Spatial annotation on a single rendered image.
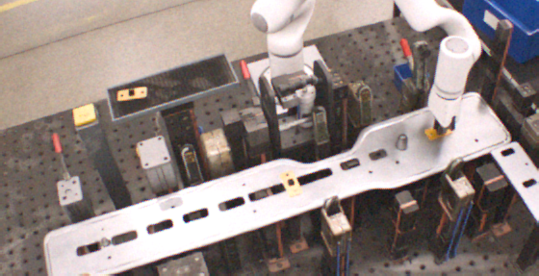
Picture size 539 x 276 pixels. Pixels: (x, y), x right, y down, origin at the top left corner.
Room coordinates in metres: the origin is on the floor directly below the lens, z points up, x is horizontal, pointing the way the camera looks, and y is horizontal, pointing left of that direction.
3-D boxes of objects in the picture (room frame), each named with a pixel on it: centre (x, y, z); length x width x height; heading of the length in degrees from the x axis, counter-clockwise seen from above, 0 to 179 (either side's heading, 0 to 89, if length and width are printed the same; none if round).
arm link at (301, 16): (1.58, -0.10, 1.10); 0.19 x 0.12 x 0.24; 132
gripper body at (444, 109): (1.10, -0.49, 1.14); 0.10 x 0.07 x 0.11; 15
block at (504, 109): (1.16, -0.75, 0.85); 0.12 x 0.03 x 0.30; 15
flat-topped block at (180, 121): (1.25, 0.27, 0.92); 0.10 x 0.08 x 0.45; 105
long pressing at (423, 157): (0.97, -0.02, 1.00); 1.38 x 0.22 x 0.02; 105
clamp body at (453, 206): (0.89, -0.49, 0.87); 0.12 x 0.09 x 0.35; 15
